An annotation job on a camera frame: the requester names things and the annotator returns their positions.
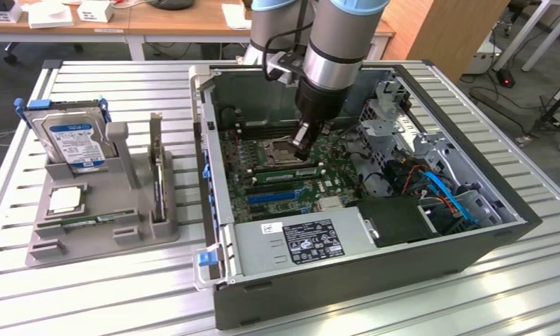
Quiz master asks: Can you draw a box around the black RAM slot bank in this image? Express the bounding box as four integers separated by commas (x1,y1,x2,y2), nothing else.
235,120,304,141
246,162,328,187

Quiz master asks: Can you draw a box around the white box with round lid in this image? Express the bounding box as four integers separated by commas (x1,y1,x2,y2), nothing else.
26,2,75,29

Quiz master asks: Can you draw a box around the grey metal drive cage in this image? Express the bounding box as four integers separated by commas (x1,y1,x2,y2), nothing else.
356,79,425,167

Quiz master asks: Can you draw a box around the small white labelled box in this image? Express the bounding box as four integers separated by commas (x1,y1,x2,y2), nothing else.
75,0,115,23

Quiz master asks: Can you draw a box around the grey power supply unit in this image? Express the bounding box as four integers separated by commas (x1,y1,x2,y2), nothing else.
231,213,378,276

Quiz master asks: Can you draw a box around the black office chair base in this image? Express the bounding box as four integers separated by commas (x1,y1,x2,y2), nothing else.
1,41,85,66

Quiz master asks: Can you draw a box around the black wheeled stand base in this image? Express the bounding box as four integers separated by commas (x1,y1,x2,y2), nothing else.
514,75,560,151

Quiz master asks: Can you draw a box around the white floor device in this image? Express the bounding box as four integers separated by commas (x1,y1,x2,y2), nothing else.
461,43,502,75

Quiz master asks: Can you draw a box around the hard disk with blue rails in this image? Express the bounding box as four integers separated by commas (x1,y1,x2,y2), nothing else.
13,97,117,174

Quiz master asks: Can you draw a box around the wooden office desk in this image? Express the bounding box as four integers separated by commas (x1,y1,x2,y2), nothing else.
127,0,397,62
0,0,131,62

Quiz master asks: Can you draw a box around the blue expansion slot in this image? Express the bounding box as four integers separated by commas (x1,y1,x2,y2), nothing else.
246,190,296,206

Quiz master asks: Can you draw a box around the open black PC case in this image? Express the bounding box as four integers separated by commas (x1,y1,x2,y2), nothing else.
187,59,542,332

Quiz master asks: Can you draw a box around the metal CPU socket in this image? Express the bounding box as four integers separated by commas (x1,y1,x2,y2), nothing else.
258,135,309,165

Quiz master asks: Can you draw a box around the silver chipset heatsink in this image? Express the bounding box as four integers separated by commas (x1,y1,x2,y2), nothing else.
317,195,346,211

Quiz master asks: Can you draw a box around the black plastic air shroud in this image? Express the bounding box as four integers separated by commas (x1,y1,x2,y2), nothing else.
344,195,440,249

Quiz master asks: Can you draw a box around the white paper stack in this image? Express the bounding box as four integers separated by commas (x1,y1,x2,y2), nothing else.
221,2,253,31

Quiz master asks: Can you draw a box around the long black expansion slot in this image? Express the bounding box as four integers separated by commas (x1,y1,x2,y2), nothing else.
244,184,290,197

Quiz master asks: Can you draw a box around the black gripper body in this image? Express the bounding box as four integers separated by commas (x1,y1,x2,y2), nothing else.
293,78,352,123

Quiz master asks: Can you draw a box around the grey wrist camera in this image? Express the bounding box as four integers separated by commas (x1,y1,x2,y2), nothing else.
264,51,305,85

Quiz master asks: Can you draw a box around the blue flat SATA wire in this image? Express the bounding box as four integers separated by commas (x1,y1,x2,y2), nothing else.
424,170,480,225

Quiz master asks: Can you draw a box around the green RAM stick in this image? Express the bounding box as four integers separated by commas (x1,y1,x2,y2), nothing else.
253,164,322,184
59,213,127,229

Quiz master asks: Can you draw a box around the black camera cable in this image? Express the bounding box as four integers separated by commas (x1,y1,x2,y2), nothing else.
262,0,314,83

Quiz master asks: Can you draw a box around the white box with printed text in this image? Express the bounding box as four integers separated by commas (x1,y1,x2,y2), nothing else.
0,2,23,24

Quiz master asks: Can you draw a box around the grey metal disk bay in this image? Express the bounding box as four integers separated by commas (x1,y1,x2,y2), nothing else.
412,132,517,230

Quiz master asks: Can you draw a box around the upright graphics card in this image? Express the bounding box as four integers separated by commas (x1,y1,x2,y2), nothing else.
147,111,169,223

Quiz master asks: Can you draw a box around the wooden cabinet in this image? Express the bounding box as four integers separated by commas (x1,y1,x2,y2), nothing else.
381,0,512,83

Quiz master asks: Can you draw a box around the green motherboard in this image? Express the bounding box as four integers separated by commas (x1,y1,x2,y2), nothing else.
218,120,369,223

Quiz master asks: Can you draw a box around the silver CPU chip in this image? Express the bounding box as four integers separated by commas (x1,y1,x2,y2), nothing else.
45,187,85,215

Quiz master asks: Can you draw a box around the black rounded desk object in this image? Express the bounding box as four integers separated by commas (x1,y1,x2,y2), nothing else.
149,0,195,11

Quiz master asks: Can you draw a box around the grey parts rack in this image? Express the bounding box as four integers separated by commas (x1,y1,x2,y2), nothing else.
25,120,181,270

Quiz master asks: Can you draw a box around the black adapter with red light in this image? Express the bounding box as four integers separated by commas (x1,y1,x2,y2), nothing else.
493,69,518,88

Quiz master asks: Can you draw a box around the white metal table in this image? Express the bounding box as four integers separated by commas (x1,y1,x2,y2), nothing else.
492,0,560,73

